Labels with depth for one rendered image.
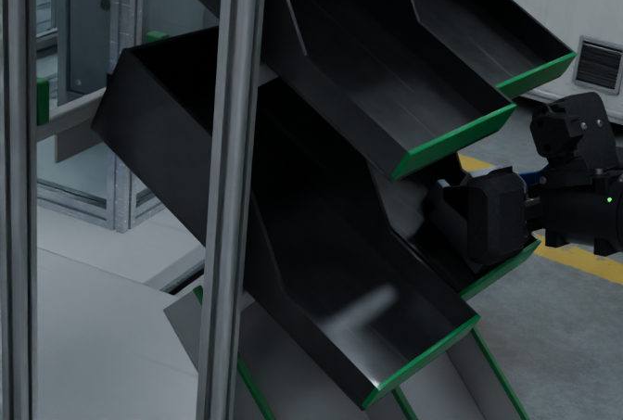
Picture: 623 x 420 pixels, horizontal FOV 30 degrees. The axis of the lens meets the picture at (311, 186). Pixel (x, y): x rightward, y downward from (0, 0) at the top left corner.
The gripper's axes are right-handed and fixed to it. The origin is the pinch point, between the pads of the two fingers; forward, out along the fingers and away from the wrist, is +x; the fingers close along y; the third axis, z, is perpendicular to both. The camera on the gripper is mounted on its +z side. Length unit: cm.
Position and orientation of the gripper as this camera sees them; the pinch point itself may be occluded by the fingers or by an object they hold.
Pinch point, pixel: (498, 193)
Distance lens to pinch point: 92.4
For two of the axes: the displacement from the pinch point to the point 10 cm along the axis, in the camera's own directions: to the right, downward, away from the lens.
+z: -0.3, -9.8, -1.9
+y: -7.1, 1.5, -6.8
